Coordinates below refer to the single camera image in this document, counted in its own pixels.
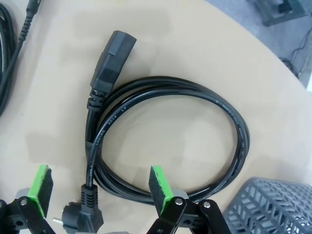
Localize dark green machine base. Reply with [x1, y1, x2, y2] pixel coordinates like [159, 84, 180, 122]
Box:
[248, 0, 312, 27]

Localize grey perforated plastic basket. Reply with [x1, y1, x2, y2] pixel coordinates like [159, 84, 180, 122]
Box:
[223, 177, 312, 234]

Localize black power cable angled plug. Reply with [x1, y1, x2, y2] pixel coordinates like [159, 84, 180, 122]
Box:
[54, 29, 251, 234]

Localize thin black floor cable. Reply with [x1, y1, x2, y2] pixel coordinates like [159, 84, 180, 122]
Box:
[280, 29, 312, 74]

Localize thin black coiled cable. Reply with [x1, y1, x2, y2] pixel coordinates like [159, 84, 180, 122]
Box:
[0, 0, 42, 117]

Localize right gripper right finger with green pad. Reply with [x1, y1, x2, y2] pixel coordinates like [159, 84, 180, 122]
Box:
[146, 164, 233, 234]

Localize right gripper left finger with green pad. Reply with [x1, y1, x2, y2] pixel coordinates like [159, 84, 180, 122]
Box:
[0, 164, 55, 234]

